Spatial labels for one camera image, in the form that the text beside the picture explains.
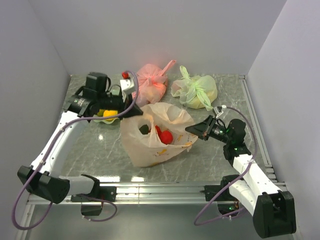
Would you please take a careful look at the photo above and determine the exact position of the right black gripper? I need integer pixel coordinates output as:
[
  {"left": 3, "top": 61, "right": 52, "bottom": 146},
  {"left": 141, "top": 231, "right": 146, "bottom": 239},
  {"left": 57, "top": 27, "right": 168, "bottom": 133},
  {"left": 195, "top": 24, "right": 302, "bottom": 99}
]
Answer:
[{"left": 185, "top": 115, "right": 232, "bottom": 145}]

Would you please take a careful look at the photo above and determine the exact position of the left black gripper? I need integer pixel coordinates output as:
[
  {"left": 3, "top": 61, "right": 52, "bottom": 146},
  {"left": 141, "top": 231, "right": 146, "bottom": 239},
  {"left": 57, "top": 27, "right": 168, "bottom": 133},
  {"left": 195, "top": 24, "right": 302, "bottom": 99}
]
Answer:
[{"left": 97, "top": 89, "right": 144, "bottom": 120}]

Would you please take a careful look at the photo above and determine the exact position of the dark green fake avocado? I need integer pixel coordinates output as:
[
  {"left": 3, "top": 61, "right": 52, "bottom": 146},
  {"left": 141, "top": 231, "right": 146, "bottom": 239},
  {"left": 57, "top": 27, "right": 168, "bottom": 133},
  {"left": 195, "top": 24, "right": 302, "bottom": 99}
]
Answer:
[{"left": 139, "top": 124, "right": 151, "bottom": 135}]

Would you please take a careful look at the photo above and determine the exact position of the orange plastic bag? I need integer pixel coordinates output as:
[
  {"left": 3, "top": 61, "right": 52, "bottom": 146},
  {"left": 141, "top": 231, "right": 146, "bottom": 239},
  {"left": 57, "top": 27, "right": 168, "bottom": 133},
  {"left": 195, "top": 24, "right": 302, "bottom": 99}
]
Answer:
[{"left": 120, "top": 102, "right": 198, "bottom": 168}]

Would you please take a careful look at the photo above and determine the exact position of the red fake fruit top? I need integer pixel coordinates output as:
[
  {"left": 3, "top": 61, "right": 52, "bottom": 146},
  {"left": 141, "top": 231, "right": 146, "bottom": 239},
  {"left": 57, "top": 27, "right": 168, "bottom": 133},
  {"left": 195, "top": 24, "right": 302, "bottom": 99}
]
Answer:
[{"left": 159, "top": 130, "right": 173, "bottom": 145}]

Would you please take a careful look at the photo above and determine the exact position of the red fake fruit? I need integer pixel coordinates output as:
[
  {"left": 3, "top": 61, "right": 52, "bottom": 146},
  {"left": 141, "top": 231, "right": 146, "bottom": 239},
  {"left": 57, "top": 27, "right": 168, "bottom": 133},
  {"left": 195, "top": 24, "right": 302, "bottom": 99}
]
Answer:
[
  {"left": 159, "top": 130, "right": 173, "bottom": 145},
  {"left": 155, "top": 125, "right": 162, "bottom": 137}
]

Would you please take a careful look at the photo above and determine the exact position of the red fake fruit front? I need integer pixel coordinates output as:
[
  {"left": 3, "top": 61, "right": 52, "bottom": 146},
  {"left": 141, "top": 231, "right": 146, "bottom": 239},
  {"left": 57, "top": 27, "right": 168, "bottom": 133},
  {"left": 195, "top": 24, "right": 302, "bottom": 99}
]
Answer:
[{"left": 155, "top": 125, "right": 162, "bottom": 137}]

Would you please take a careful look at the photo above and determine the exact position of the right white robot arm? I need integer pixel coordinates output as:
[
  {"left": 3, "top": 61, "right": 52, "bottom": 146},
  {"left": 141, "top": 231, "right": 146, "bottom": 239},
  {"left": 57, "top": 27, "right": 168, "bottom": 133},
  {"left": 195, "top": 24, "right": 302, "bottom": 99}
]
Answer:
[{"left": 185, "top": 115, "right": 297, "bottom": 239}]

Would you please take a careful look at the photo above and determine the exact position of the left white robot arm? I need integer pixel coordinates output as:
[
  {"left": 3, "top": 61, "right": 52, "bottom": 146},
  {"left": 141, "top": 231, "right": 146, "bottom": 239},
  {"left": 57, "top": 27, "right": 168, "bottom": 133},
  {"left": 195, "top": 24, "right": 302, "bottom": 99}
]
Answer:
[{"left": 17, "top": 70, "right": 143, "bottom": 204}]

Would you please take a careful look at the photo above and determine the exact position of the yellow fake lemon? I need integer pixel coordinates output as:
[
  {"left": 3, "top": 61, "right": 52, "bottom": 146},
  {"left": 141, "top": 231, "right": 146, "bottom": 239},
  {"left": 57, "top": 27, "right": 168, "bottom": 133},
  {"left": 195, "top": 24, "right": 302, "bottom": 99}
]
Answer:
[{"left": 103, "top": 110, "right": 118, "bottom": 118}]

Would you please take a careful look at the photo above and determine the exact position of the pink tied plastic bag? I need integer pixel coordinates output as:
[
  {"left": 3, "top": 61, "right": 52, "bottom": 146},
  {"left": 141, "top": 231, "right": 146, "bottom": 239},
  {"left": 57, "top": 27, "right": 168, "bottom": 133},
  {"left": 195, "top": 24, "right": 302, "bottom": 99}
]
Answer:
[{"left": 136, "top": 60, "right": 176, "bottom": 107}]

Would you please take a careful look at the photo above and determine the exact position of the green tied plastic bag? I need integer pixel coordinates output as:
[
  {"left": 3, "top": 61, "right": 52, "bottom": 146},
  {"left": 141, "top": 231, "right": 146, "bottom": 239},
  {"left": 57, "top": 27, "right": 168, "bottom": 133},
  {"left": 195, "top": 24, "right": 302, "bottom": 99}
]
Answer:
[{"left": 170, "top": 65, "right": 218, "bottom": 111}]

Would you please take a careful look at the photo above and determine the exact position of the light green plate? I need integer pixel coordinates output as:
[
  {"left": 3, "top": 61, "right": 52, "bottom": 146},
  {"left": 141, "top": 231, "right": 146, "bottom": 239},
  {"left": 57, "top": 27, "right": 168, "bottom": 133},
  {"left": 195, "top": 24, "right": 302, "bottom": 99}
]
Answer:
[{"left": 93, "top": 109, "right": 119, "bottom": 125}]

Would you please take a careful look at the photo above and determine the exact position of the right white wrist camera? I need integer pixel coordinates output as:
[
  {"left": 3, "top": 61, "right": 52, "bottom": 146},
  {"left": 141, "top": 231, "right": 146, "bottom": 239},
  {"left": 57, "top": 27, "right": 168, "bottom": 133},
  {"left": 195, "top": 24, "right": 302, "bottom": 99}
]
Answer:
[{"left": 212, "top": 105, "right": 227, "bottom": 119}]

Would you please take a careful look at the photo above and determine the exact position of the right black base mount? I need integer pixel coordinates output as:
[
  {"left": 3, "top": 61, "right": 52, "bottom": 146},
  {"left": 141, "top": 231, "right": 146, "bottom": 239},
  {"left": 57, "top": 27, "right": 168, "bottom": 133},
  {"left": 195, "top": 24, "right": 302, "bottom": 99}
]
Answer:
[{"left": 200, "top": 185, "right": 240, "bottom": 215}]

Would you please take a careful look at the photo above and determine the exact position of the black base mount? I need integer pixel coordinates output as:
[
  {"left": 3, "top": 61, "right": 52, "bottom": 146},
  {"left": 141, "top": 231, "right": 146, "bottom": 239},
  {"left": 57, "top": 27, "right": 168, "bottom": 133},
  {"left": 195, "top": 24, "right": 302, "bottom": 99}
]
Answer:
[
  {"left": 70, "top": 186, "right": 117, "bottom": 217},
  {"left": 200, "top": 185, "right": 240, "bottom": 215}
]

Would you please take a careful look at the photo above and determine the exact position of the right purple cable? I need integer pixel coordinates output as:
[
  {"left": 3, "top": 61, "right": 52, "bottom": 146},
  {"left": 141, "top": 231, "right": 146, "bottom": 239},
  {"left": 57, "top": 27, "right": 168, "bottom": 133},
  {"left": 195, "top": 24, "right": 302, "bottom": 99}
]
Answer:
[{"left": 193, "top": 106, "right": 258, "bottom": 226}]

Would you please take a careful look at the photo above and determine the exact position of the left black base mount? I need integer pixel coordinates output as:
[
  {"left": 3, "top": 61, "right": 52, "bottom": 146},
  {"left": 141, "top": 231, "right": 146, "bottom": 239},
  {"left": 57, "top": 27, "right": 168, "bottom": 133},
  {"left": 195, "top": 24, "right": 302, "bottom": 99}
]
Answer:
[{"left": 70, "top": 186, "right": 117, "bottom": 217}]

